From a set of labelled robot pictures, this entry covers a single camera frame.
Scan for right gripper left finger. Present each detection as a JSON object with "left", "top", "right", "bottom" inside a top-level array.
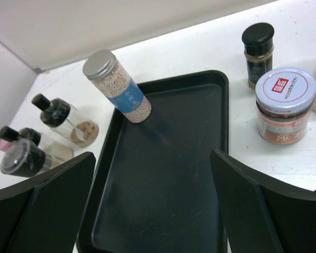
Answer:
[{"left": 0, "top": 152, "right": 96, "bottom": 252}]

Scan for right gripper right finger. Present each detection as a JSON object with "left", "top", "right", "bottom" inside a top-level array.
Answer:
[{"left": 210, "top": 149, "right": 316, "bottom": 252}]

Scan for clear top pepper grinder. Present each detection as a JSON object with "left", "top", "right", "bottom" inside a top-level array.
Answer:
[{"left": 0, "top": 126, "right": 65, "bottom": 178}]

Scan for black lid bottle front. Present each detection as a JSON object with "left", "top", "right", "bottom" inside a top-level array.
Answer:
[{"left": 19, "top": 128, "right": 73, "bottom": 161}]

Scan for black lid bottle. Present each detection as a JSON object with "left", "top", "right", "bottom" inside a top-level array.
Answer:
[
  {"left": 19, "top": 128, "right": 73, "bottom": 161},
  {"left": 32, "top": 94, "right": 99, "bottom": 148}
]

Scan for silver lid grain bottle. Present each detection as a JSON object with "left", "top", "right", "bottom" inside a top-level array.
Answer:
[{"left": 83, "top": 50, "right": 152, "bottom": 123}]

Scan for pink cap spice bottle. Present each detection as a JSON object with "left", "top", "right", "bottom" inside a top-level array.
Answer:
[{"left": 0, "top": 139, "right": 11, "bottom": 152}]

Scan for black lid bottle rear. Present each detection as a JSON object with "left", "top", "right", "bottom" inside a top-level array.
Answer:
[{"left": 32, "top": 94, "right": 99, "bottom": 148}]

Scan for black rectangular tray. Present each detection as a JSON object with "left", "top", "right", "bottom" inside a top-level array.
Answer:
[{"left": 76, "top": 70, "right": 229, "bottom": 252}]

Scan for white lid sauce jar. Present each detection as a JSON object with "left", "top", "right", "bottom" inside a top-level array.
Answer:
[{"left": 255, "top": 67, "right": 316, "bottom": 144}]

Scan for black cap spice jar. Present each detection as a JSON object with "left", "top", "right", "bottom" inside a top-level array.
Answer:
[{"left": 241, "top": 22, "right": 274, "bottom": 90}]

